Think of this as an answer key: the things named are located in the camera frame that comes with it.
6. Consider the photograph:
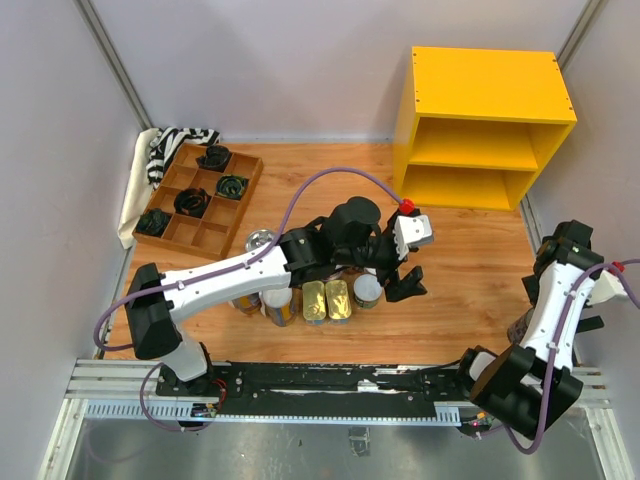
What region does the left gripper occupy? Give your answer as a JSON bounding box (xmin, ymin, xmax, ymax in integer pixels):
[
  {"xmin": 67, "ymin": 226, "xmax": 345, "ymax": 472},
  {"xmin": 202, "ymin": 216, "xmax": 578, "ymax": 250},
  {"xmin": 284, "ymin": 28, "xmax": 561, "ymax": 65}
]
[{"xmin": 336, "ymin": 210, "xmax": 429, "ymax": 302}]

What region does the wooden divided tray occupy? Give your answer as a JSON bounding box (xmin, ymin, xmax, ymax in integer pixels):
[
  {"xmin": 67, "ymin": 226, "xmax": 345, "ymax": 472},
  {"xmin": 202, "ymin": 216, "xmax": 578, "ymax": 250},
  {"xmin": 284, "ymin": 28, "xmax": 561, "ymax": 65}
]
[{"xmin": 133, "ymin": 144, "xmax": 263, "ymax": 260}]

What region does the gold rectangular tin left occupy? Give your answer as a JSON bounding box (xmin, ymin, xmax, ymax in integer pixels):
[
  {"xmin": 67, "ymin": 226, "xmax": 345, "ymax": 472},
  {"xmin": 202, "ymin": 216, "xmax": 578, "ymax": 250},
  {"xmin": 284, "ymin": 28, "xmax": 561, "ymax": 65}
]
[{"xmin": 302, "ymin": 280, "xmax": 327, "ymax": 325}]

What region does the purple cable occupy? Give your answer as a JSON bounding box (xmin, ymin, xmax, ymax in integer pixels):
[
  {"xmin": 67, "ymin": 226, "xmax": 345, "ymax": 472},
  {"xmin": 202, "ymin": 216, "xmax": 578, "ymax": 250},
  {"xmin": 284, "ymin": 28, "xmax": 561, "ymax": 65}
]
[
  {"xmin": 93, "ymin": 166, "xmax": 406, "ymax": 434},
  {"xmin": 502, "ymin": 258, "xmax": 640, "ymax": 455}
]

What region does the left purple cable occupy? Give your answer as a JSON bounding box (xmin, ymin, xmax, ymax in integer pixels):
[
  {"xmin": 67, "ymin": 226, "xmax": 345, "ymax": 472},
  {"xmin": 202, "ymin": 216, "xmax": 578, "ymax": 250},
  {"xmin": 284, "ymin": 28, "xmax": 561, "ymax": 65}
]
[{"xmin": 93, "ymin": 166, "xmax": 406, "ymax": 434}]

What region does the rolled black belt top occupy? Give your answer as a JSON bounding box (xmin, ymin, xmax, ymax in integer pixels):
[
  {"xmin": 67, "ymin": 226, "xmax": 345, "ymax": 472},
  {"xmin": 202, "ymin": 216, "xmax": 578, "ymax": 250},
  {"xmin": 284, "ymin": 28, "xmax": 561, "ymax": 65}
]
[{"xmin": 196, "ymin": 144, "xmax": 232, "ymax": 172}]

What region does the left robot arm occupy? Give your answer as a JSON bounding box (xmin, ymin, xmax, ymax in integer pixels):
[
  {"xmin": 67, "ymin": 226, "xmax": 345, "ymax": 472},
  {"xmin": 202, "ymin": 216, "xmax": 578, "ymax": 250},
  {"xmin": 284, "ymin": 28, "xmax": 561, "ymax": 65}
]
[{"xmin": 125, "ymin": 196, "xmax": 433, "ymax": 396}]

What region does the rolled dark belt bottom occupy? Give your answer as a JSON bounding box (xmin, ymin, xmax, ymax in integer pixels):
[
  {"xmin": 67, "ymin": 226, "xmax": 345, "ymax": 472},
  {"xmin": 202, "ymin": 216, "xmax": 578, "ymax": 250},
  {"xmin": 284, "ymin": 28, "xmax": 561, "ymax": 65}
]
[{"xmin": 135, "ymin": 208, "xmax": 172, "ymax": 237}]

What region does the yellow shelf cabinet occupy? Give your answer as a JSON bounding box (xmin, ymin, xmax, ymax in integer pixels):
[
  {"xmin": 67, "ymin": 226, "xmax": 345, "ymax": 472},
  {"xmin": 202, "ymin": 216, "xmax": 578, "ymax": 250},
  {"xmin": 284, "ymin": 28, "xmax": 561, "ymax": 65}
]
[{"xmin": 393, "ymin": 46, "xmax": 577, "ymax": 211}]

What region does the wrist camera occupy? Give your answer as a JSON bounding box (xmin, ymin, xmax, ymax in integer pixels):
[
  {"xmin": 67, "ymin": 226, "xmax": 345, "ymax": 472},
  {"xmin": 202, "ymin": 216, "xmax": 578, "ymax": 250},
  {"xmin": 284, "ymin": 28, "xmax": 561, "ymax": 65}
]
[
  {"xmin": 588, "ymin": 259, "xmax": 639, "ymax": 307},
  {"xmin": 392, "ymin": 198, "xmax": 434, "ymax": 258}
]

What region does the rolled black belt middle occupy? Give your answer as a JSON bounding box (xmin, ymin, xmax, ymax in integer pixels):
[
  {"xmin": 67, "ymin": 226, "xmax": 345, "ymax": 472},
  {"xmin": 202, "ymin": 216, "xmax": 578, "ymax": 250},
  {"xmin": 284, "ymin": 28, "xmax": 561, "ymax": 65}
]
[{"xmin": 174, "ymin": 188, "xmax": 211, "ymax": 218}]

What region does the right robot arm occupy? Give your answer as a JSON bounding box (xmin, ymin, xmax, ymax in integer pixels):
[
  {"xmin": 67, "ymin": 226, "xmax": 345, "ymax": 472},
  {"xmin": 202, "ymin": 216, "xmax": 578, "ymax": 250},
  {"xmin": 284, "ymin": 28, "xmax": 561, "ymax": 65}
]
[{"xmin": 452, "ymin": 220, "xmax": 604, "ymax": 441}]

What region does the gold rectangular tin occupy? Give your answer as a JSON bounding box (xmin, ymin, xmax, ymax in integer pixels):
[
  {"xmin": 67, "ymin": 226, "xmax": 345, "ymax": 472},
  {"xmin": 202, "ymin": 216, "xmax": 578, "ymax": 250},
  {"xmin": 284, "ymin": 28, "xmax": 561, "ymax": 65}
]
[
  {"xmin": 302, "ymin": 280, "xmax": 327, "ymax": 325},
  {"xmin": 325, "ymin": 279, "xmax": 352, "ymax": 324}
]

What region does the rolled black belt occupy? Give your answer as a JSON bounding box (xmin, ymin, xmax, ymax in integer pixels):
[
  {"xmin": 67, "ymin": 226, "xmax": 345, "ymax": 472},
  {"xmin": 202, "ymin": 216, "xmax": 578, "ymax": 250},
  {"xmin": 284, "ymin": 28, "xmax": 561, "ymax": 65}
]
[
  {"xmin": 196, "ymin": 144, "xmax": 232, "ymax": 172},
  {"xmin": 174, "ymin": 188, "xmax": 211, "ymax": 218}
]

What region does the rolled green belt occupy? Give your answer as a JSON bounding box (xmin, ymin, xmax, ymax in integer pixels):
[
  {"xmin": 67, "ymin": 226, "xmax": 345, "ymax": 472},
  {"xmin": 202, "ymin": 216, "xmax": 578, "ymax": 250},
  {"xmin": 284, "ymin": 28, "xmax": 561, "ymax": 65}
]
[{"xmin": 216, "ymin": 174, "xmax": 249, "ymax": 200}]

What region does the blue yellow can white lid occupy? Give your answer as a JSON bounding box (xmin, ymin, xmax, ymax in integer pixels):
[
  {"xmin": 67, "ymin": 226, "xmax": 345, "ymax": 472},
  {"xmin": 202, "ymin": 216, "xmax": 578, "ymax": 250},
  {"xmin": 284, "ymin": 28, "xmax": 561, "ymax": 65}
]
[{"xmin": 262, "ymin": 288, "xmax": 296, "ymax": 327}]

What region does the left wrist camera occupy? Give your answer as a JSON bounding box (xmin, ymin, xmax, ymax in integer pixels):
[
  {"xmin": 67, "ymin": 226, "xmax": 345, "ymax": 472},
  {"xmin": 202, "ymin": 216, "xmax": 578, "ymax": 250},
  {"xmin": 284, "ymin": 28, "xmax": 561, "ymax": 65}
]
[{"xmin": 392, "ymin": 198, "xmax": 434, "ymax": 258}]

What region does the striped cloth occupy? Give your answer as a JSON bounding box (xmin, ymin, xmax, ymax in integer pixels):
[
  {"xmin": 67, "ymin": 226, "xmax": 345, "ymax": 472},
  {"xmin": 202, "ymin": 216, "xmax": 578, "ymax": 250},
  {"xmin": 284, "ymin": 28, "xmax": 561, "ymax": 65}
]
[{"xmin": 146, "ymin": 127, "xmax": 220, "ymax": 190}]

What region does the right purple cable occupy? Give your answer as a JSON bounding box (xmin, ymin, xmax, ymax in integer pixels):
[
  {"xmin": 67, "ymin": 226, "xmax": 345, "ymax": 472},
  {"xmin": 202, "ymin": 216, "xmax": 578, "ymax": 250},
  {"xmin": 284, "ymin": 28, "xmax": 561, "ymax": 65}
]
[{"xmin": 502, "ymin": 258, "xmax": 640, "ymax": 455}]

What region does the gold rectangular tin right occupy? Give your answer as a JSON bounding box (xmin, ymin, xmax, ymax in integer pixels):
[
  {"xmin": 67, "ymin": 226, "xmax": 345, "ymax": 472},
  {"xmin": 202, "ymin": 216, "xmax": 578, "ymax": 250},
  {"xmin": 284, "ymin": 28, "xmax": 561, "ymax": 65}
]
[{"xmin": 325, "ymin": 279, "xmax": 352, "ymax": 324}]

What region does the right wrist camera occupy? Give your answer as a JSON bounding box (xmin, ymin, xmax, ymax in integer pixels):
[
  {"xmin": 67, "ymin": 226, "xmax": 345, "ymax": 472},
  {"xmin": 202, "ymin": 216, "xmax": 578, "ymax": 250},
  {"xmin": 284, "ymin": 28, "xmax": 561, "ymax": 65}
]
[{"xmin": 588, "ymin": 259, "xmax": 639, "ymax": 307}]

